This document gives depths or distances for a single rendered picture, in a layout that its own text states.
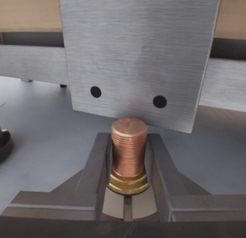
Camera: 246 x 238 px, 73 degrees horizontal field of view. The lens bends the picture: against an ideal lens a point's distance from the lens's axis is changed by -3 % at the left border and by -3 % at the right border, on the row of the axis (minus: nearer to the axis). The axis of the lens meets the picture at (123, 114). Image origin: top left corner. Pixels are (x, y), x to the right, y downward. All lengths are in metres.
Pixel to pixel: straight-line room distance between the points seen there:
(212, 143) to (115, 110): 0.25
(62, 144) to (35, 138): 0.06
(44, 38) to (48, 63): 0.07
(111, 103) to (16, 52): 0.19
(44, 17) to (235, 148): 0.39
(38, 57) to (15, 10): 0.11
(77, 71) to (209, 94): 0.13
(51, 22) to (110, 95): 0.18
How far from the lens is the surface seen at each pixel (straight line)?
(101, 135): 0.15
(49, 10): 0.31
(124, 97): 0.15
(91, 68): 0.16
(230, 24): 0.23
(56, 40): 0.31
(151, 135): 0.15
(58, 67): 0.25
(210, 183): 0.29
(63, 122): 0.41
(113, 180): 0.16
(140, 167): 0.16
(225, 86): 0.20
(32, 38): 0.34
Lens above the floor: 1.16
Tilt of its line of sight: 28 degrees up
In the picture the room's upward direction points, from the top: 179 degrees counter-clockwise
